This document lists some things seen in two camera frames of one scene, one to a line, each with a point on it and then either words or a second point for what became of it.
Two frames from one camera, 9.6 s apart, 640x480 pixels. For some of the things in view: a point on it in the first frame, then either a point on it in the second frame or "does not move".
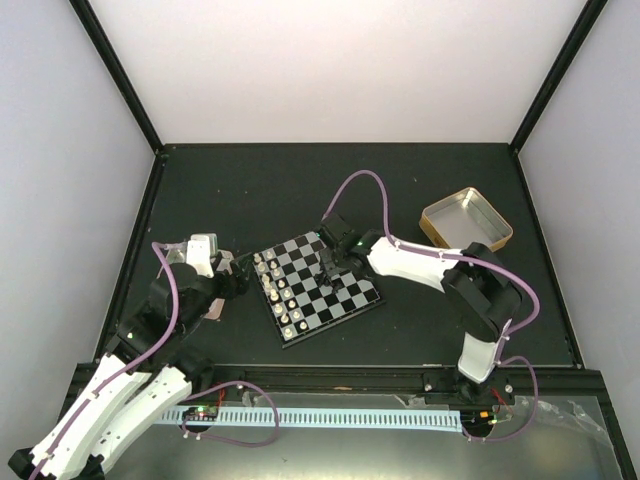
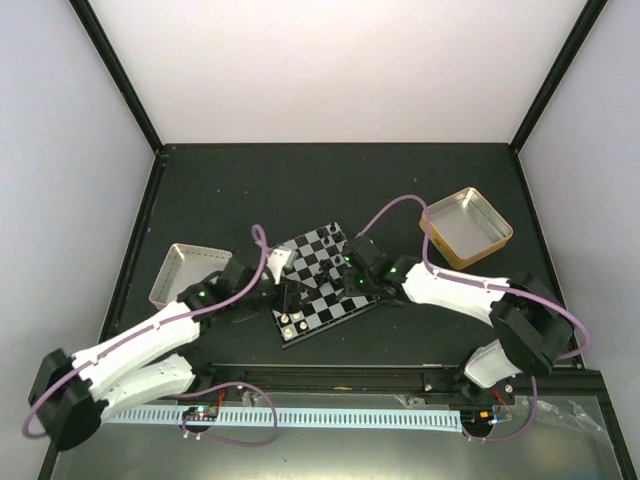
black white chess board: [299, 305] does not move
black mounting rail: [517, 385] does not move
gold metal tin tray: [464, 217] does not move
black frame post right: [561, 64] does not move
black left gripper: [241, 279] to [291, 289]
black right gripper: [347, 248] to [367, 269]
